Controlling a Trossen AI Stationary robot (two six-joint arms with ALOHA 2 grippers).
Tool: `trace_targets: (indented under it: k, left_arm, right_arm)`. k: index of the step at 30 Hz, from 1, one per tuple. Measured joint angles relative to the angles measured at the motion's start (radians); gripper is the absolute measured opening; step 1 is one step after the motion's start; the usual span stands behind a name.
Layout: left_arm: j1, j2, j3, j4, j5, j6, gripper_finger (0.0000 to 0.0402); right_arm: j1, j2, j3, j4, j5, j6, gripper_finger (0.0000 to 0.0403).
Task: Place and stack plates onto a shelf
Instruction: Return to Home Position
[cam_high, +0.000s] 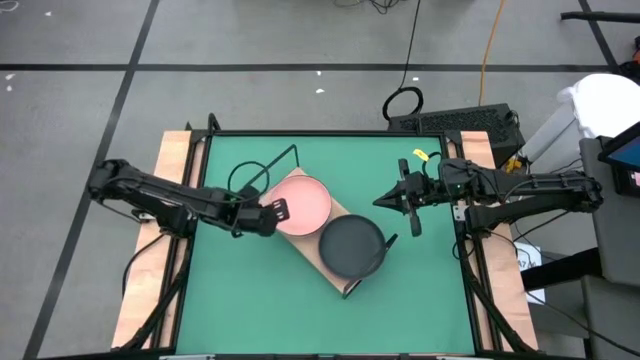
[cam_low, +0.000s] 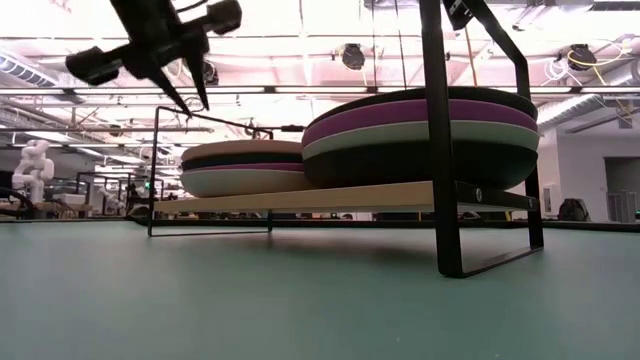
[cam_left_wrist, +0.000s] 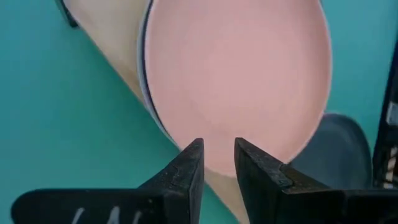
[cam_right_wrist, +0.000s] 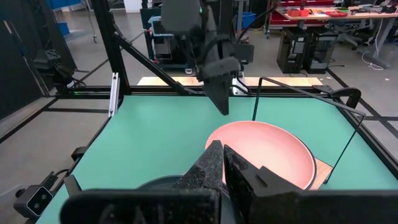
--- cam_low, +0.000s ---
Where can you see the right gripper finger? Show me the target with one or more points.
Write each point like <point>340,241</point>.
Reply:
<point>459,17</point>

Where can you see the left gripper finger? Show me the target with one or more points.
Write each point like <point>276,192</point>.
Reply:
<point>170,85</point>
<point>199,75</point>

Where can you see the peach plate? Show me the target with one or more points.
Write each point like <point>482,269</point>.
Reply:
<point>240,149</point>

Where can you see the purple plate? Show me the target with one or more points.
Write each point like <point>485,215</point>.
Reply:
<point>370,117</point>

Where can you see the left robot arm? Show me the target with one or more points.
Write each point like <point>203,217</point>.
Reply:
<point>140,12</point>

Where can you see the long ceiling light strip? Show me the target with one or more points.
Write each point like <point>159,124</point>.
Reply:
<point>300,90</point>

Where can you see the dark backpack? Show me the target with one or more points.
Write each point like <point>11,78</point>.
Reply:
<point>574,210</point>

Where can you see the white slatted rack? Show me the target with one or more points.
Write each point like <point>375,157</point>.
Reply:
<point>622,207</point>

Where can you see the ceiling ventilation duct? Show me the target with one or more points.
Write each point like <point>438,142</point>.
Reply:
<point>30,70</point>

